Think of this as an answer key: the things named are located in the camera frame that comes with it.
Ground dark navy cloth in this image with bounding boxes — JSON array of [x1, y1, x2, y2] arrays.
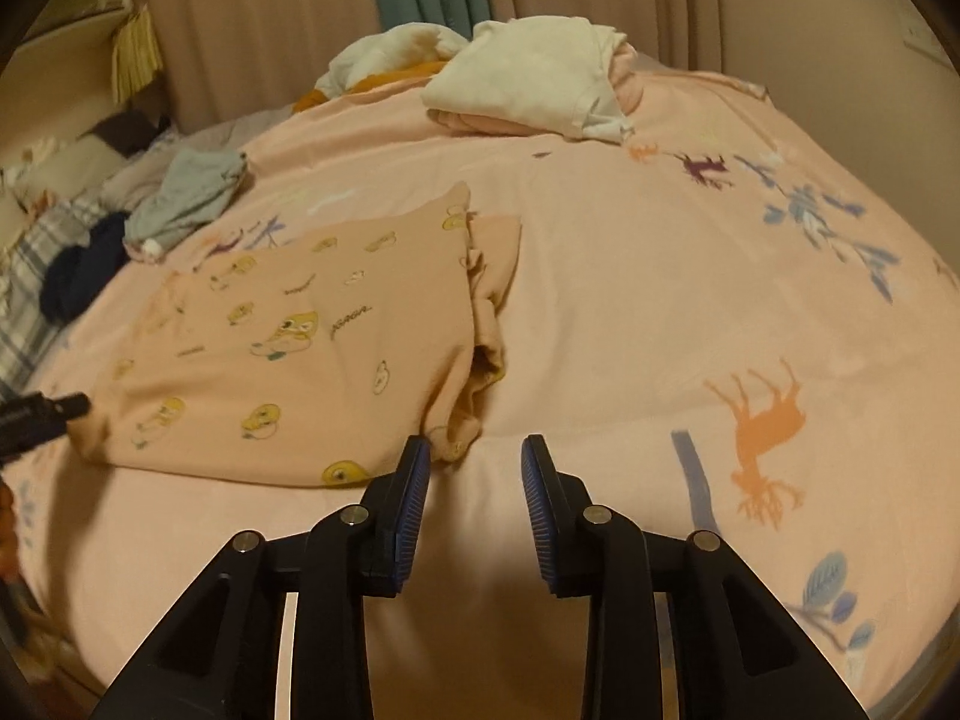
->
[[39, 211, 133, 323]]

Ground pink printed blanket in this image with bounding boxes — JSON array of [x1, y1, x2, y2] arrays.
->
[[0, 52, 947, 720]]

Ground white goose plush toy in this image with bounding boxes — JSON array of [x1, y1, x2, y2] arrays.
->
[[292, 24, 473, 113]]

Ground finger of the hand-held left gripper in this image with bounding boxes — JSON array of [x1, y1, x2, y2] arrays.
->
[[0, 391, 92, 460]]

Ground pink curtain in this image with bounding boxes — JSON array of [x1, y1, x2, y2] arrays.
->
[[139, 0, 751, 137]]

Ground white folded clothes stack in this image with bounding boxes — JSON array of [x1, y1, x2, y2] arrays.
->
[[420, 19, 646, 145]]

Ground grey folded clothes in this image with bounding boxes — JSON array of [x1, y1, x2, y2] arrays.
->
[[122, 148, 248, 263]]

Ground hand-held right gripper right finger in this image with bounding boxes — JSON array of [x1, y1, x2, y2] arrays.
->
[[521, 433, 875, 720]]

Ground plaid pillow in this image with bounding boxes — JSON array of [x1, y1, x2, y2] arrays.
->
[[0, 199, 113, 395]]

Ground orange cartoon print shirt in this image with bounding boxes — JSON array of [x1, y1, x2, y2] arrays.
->
[[75, 181, 524, 488]]

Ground yellow fringed hanging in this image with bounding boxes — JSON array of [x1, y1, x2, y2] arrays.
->
[[111, 6, 164, 104]]

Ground grey purple bed sheet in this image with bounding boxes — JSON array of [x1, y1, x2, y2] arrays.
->
[[101, 106, 301, 192]]

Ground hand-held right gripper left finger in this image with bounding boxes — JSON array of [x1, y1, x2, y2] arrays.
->
[[90, 435, 434, 720]]

